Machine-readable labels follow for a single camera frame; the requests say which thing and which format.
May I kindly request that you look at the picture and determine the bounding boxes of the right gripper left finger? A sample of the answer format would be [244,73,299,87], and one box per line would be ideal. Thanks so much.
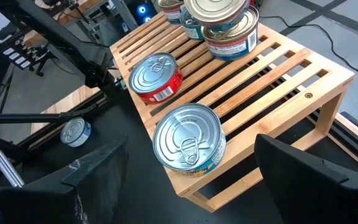
[0,134,129,224]

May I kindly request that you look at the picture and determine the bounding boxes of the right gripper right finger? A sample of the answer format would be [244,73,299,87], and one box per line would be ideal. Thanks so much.
[254,133,358,224]

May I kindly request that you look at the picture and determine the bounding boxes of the blue seafood can silver lid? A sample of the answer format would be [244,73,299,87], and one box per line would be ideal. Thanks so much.
[152,102,227,177]

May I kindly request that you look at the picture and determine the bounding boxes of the red seafood can silver lid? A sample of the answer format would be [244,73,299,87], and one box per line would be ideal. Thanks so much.
[127,52,183,105]

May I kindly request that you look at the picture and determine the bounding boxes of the Wild Planet can gold lid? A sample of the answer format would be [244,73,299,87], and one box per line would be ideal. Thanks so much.
[157,0,186,25]
[183,0,250,32]
[201,5,260,62]

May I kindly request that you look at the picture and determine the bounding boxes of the teal seafood can silver lid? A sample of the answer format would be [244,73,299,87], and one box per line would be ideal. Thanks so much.
[178,9,205,41]

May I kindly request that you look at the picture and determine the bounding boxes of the silver-lidded seafood can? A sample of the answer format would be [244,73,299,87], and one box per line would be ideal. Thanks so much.
[60,116,92,148]

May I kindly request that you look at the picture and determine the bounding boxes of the wooden slatted shelf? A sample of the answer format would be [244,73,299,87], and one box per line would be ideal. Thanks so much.
[109,11,356,213]

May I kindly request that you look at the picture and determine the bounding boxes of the black panel white labels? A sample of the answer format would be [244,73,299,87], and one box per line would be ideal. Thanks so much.
[1,45,34,70]

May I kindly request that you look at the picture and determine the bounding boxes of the PC tower blue fans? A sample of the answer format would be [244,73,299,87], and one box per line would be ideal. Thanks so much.
[126,0,158,26]

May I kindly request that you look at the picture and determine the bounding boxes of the silver aluminium bracket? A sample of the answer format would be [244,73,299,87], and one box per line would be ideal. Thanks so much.
[0,146,25,189]

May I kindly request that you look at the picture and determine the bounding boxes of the long black cable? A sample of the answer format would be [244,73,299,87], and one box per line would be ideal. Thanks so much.
[258,15,358,81]

